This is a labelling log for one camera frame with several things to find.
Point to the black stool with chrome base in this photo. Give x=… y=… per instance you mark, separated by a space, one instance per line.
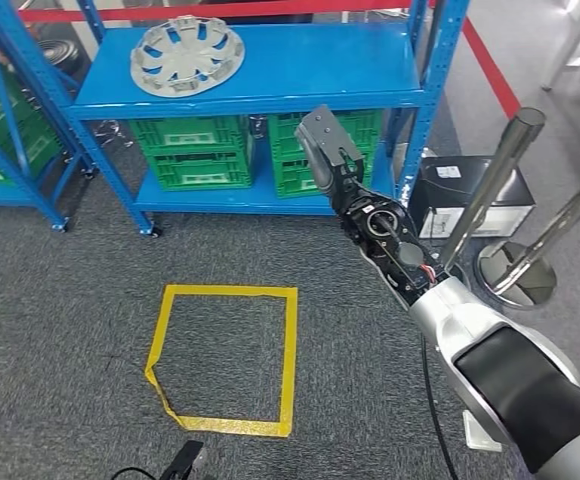
x=258 y=126
x=60 y=56

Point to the chrome stanchion post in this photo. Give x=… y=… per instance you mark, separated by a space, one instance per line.
x=555 y=225
x=495 y=179

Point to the white table frame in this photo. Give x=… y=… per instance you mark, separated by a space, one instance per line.
x=568 y=45

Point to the plain silver floor socket plate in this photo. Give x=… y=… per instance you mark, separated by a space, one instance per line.
x=480 y=434

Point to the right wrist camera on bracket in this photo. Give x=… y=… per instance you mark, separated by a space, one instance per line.
x=332 y=139

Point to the silver plastic wheel cover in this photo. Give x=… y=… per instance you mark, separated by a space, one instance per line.
x=187 y=56

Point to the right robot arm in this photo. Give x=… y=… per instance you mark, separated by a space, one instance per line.
x=470 y=318

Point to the red barrier belt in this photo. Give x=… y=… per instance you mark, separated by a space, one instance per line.
x=170 y=11
x=492 y=69

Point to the yellow floor tape square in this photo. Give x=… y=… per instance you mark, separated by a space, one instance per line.
x=290 y=364

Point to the blue metal shelf rack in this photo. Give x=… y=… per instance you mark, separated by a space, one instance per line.
x=0 y=192
x=294 y=66

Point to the black cardboard box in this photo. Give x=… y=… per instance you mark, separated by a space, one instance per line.
x=450 y=195

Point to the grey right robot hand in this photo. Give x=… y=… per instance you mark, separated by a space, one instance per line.
x=310 y=156

